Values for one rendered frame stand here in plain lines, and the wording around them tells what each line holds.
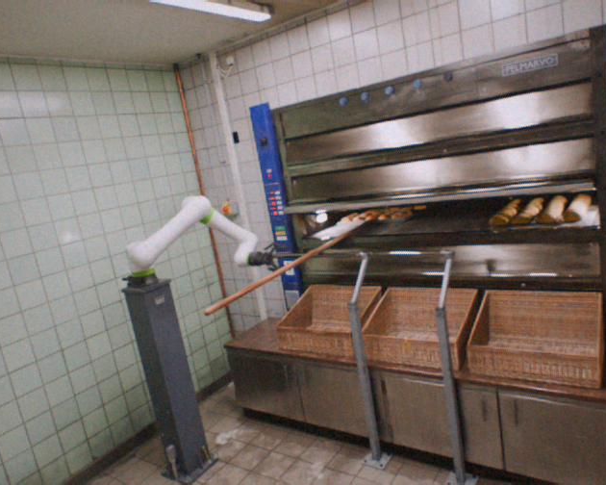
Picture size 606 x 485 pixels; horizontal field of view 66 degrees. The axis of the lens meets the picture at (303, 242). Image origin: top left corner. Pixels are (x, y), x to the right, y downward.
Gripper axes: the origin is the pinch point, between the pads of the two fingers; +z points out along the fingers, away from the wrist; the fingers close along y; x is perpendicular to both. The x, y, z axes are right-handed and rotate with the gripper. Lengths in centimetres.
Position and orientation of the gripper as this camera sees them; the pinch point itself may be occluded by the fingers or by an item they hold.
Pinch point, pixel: (287, 258)
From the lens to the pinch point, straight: 273.5
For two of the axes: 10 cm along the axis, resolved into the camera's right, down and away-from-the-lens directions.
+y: 1.7, 9.7, 1.9
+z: 8.2, -0.3, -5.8
